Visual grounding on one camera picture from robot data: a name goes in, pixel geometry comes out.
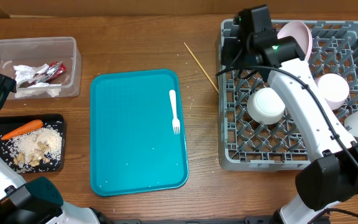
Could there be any white tissue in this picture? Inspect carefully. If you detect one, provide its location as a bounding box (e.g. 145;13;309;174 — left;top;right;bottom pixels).
13;63;61;99

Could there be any wooden chopstick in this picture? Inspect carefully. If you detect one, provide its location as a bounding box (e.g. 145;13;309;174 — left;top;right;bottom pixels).
183;42;219;93

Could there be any orange carrot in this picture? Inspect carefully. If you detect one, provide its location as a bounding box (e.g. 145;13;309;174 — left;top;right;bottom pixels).
1;119;44;140

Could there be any white bowl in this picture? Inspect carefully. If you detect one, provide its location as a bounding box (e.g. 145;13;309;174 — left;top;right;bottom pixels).
247;87;285;124

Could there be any red snack wrapper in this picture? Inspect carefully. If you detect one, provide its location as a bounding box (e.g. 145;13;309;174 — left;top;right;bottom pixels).
19;61;67;88

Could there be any large white plate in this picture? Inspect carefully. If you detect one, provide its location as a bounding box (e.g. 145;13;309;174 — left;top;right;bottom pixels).
277;21;313;61

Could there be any white plastic fork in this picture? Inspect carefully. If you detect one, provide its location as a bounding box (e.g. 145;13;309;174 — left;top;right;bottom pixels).
169;90;181;134

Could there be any pink bowl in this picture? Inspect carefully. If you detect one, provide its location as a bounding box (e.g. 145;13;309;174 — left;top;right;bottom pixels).
315;73;350;110

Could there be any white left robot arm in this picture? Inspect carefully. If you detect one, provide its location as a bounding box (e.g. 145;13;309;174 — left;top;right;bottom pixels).
0;74;111;224

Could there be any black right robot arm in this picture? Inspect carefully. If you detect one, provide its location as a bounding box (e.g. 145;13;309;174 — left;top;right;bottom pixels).
218;5;358;223

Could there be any black food waste tray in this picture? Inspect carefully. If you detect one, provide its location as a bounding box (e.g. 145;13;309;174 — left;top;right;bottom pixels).
0;114;65;174

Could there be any grey plastic dishwasher rack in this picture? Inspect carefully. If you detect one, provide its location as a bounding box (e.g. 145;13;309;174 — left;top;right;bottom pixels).
218;21;358;171

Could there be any clear plastic bin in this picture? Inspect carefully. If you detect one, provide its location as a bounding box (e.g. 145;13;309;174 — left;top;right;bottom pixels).
0;37;82;100

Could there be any pile of rice and peanuts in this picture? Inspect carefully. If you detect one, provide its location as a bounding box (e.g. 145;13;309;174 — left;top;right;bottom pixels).
0;127;63;174

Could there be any teal plastic serving tray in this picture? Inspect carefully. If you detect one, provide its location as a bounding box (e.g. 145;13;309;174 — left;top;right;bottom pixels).
89;69;189;197

